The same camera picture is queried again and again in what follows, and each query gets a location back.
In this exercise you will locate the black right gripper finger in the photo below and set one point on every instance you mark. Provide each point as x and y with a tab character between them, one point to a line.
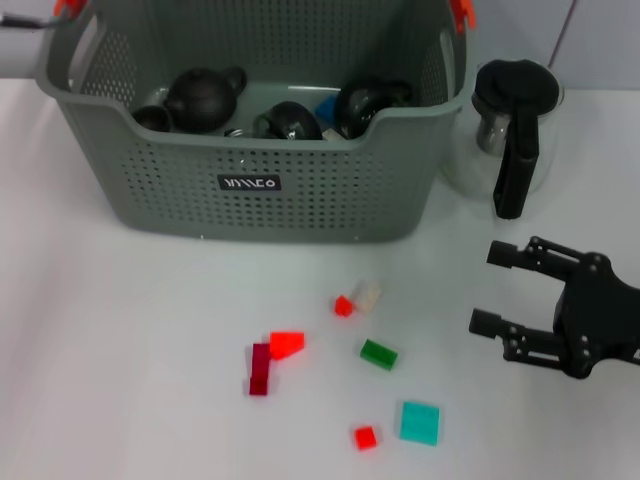
532	345
540	259

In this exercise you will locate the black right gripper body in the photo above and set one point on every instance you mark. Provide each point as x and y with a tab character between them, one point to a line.
597	320

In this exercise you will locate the small red toy brick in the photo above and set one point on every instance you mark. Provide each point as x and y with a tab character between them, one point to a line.
344	305
366	438

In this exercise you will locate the glass teacup with black holder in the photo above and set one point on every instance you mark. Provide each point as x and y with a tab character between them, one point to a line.
357	107
237	134
292	124

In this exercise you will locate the orange sloped toy brick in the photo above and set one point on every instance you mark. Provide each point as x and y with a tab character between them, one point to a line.
286	345

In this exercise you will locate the blue square toy brick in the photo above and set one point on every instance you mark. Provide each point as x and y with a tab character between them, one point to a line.
326	110

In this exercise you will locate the dark red toy brick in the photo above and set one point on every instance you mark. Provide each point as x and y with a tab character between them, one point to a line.
259	372

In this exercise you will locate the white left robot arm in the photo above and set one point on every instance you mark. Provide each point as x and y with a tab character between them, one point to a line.
20	52

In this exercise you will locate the grey perforated storage basket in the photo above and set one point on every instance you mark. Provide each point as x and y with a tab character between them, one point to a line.
300	200

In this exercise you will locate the small black clay teacup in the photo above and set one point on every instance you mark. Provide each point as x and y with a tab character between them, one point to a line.
151	119

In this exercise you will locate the teal square toy brick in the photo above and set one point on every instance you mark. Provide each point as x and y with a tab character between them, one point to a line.
419	422

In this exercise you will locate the green toy brick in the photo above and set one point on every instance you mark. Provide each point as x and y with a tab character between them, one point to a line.
379	354

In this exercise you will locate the glass pitcher with black lid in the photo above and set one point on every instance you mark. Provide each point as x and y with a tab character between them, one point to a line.
515	90

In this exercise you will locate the black clay teapot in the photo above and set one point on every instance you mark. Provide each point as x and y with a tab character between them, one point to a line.
200	100

